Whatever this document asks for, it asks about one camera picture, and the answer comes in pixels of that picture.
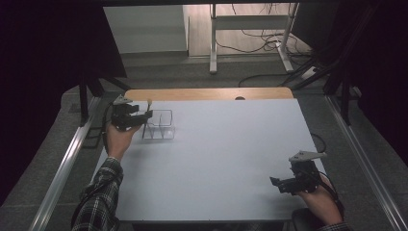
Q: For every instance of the white metal desk frame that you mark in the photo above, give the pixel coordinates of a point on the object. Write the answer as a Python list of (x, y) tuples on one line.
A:
[(250, 22)]

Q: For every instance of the person's left hand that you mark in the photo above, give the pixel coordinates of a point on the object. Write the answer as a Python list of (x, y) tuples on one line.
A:
[(118, 141)]

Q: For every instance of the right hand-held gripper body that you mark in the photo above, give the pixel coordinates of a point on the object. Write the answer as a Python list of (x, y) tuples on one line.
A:
[(303, 174)]

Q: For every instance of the small beige-tipped brush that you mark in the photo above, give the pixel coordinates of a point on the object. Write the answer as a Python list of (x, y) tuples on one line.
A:
[(148, 105)]

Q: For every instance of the clear acrylic organizer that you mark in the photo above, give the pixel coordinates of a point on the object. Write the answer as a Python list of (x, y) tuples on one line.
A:
[(160, 126)]

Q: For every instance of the white cabinet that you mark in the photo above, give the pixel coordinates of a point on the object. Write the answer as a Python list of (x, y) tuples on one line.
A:
[(144, 29)]

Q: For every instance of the black curtain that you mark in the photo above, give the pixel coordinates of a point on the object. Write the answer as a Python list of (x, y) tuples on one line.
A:
[(381, 64), (38, 80)]

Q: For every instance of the aluminium rail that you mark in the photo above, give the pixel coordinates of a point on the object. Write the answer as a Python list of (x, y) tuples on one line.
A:
[(64, 166), (365, 160)]

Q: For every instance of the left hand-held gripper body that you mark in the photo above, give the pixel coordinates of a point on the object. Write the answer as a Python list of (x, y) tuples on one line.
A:
[(123, 115)]

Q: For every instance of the black metal stand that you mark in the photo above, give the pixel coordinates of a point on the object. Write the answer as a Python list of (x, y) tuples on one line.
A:
[(344, 96), (84, 96)]

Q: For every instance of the person's right hand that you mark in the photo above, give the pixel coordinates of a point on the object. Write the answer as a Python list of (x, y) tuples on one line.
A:
[(322, 200)]

